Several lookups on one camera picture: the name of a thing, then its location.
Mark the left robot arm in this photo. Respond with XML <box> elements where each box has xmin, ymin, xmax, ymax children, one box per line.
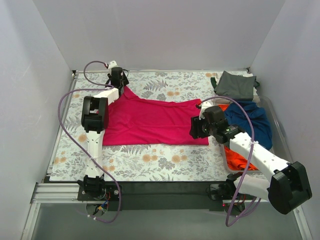
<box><xmin>79</xmin><ymin>65</ymin><xmax>129</xmax><ymax>200</ymax></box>

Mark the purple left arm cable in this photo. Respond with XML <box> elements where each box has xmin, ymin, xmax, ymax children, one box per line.
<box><xmin>57</xmin><ymin>60</ymin><xmax>123</xmax><ymax>224</ymax></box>

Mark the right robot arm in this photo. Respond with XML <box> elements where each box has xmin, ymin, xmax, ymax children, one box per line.
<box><xmin>189</xmin><ymin>102</ymin><xmax>312</xmax><ymax>215</ymax></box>

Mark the clear plastic bin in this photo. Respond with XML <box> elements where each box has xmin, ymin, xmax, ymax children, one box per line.
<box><xmin>209</xmin><ymin>96</ymin><xmax>291</xmax><ymax>173</ymax></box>

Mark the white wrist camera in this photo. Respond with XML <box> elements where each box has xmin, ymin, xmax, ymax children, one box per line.
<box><xmin>198</xmin><ymin>101</ymin><xmax>213</xmax><ymax>120</ymax></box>
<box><xmin>104</xmin><ymin>60</ymin><xmax>118</xmax><ymax>74</ymax></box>

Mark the orange t-shirt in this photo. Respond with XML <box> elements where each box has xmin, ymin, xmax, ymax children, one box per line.
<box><xmin>218</xmin><ymin>104</ymin><xmax>258</xmax><ymax>171</ymax></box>

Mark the floral patterned table mat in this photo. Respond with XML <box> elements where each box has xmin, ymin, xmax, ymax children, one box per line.
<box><xmin>47</xmin><ymin>71</ymin><xmax>229</xmax><ymax>182</ymax></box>

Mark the blue t-shirt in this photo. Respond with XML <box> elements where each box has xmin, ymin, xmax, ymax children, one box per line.
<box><xmin>222</xmin><ymin>100</ymin><xmax>273</xmax><ymax>151</ymax></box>

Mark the pink t-shirt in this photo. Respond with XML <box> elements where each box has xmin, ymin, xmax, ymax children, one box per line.
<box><xmin>102</xmin><ymin>87</ymin><xmax>209</xmax><ymax>146</ymax></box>

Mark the grey folded t-shirt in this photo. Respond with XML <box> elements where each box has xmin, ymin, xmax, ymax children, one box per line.
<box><xmin>214</xmin><ymin>70</ymin><xmax>256</xmax><ymax>101</ymax></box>

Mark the aluminium front rail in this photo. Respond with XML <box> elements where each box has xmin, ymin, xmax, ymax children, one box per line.
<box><xmin>31</xmin><ymin>181</ymin><xmax>301</xmax><ymax>203</ymax></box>

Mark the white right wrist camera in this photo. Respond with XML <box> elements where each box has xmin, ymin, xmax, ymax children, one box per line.
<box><xmin>198</xmin><ymin>101</ymin><xmax>213</xmax><ymax>120</ymax></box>

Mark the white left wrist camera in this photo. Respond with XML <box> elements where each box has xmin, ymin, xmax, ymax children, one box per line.
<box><xmin>104</xmin><ymin>60</ymin><xmax>118</xmax><ymax>74</ymax></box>

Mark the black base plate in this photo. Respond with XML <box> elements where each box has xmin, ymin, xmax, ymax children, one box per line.
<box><xmin>77</xmin><ymin>181</ymin><xmax>258</xmax><ymax>213</ymax></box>

